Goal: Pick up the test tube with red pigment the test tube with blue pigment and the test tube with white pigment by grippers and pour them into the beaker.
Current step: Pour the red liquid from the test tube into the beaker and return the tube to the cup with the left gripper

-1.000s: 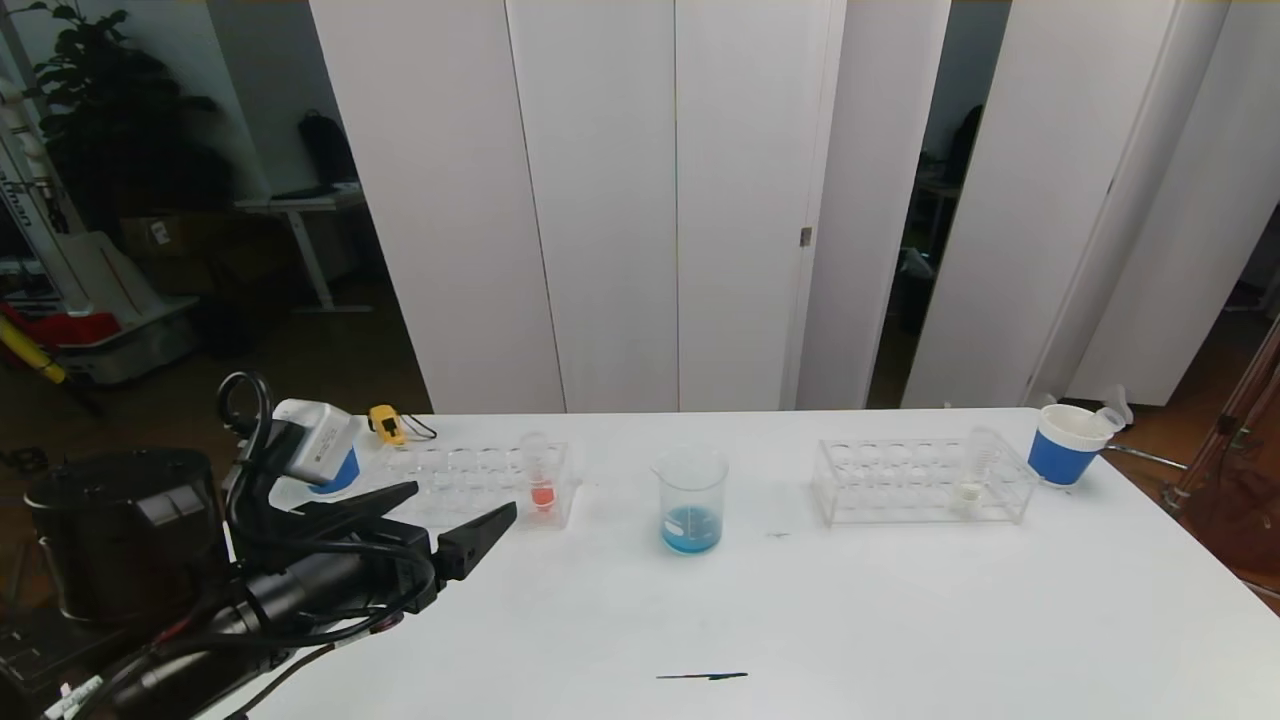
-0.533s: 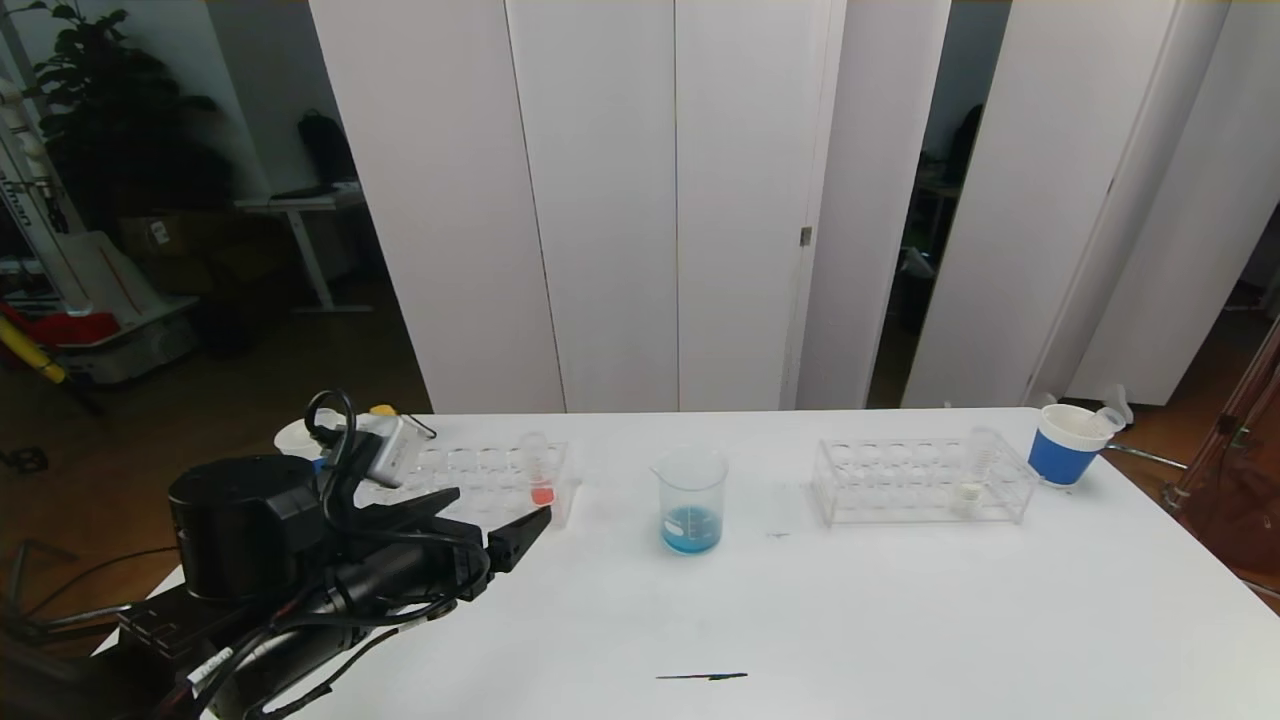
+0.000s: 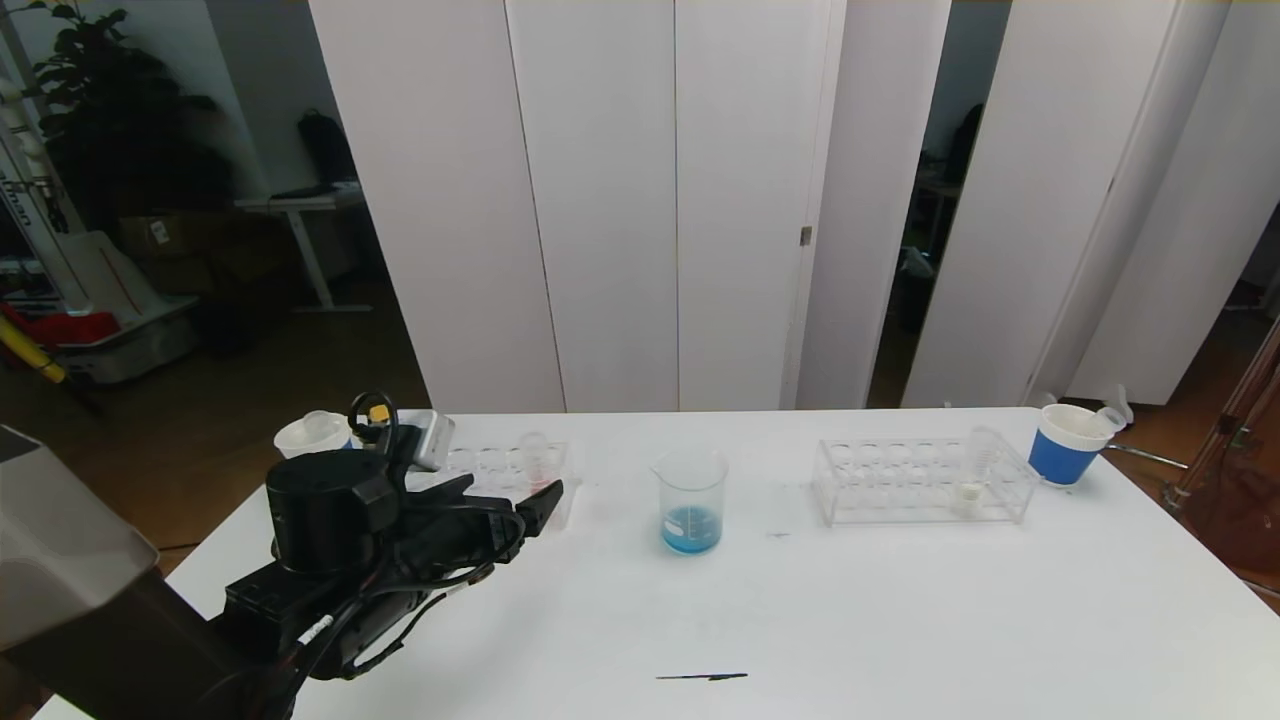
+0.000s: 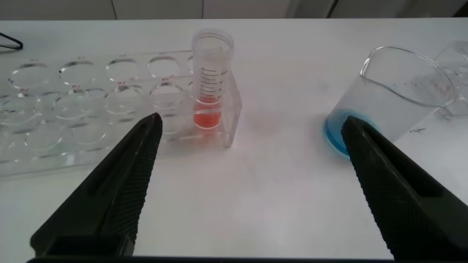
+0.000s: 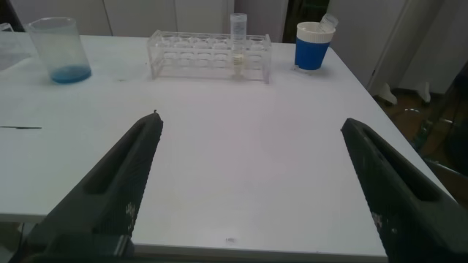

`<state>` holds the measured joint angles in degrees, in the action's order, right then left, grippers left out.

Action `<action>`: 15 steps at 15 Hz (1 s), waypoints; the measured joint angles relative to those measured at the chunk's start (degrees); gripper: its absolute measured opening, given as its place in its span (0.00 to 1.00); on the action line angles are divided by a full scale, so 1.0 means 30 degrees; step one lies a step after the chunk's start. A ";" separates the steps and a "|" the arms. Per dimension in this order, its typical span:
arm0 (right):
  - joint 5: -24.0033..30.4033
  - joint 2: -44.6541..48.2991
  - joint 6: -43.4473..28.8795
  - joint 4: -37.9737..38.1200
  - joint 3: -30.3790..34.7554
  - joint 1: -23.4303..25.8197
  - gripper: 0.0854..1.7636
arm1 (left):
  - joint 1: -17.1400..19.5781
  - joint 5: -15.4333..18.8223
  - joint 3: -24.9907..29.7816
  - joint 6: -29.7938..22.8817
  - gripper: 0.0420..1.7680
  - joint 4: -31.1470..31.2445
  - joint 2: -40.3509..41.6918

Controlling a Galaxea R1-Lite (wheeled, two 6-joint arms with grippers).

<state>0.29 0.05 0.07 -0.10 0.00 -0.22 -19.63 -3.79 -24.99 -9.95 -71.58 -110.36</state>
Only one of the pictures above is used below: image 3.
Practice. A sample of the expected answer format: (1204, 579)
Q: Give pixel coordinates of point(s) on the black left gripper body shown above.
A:
(517, 521)

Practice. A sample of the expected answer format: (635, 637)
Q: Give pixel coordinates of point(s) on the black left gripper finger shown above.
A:
(540, 508)

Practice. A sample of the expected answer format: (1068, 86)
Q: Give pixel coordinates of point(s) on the test tube with red liquid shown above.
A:
(535, 460)

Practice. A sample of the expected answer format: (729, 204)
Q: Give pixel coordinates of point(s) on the test tube with blue liquid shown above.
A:
(320, 428)

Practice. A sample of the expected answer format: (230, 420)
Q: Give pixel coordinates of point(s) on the clear conical plastic test tube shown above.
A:
(1105, 418)

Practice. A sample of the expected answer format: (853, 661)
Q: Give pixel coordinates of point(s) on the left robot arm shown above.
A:
(320, 510)

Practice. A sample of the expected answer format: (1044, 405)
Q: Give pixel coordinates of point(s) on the clear acrylic test tube rack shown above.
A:
(500, 465)
(890, 482)

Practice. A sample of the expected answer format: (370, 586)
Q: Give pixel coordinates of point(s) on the clear plastic beaker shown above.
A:
(690, 530)

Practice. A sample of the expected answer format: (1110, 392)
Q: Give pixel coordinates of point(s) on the test tube with whitish liquid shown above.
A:
(968, 490)

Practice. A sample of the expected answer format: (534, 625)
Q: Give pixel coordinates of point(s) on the yellow tape measure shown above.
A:
(379, 412)

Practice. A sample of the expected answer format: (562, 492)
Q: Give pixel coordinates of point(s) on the thin black stick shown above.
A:
(700, 677)

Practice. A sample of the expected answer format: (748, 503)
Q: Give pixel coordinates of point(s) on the blue white paper cup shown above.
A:
(1058, 458)
(295, 442)

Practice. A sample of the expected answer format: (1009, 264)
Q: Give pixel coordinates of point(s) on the white folding screen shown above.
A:
(1050, 200)
(600, 200)

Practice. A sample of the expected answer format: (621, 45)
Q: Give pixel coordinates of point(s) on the white standing desk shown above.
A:
(300, 203)

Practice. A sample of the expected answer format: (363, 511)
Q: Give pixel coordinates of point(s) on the grey platform base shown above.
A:
(140, 345)

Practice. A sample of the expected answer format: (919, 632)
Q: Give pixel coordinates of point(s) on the black backpack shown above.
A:
(325, 150)

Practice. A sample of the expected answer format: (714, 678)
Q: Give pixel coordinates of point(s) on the brown cardboard box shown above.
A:
(170, 250)

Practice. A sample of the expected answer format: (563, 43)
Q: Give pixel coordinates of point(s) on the red flat object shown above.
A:
(70, 328)

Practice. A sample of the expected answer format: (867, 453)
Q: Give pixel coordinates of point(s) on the yellow black tool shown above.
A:
(35, 358)

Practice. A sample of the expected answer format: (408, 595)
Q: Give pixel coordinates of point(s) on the dark green potted plant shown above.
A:
(110, 120)

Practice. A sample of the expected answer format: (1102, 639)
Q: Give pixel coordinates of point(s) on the white banner stand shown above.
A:
(30, 200)

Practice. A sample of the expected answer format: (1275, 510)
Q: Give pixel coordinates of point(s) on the chrome metal leg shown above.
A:
(1145, 458)

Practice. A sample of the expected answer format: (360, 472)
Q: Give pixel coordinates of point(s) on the brown metal tripod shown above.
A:
(1235, 440)

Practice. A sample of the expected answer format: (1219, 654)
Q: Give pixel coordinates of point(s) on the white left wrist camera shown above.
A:
(425, 440)

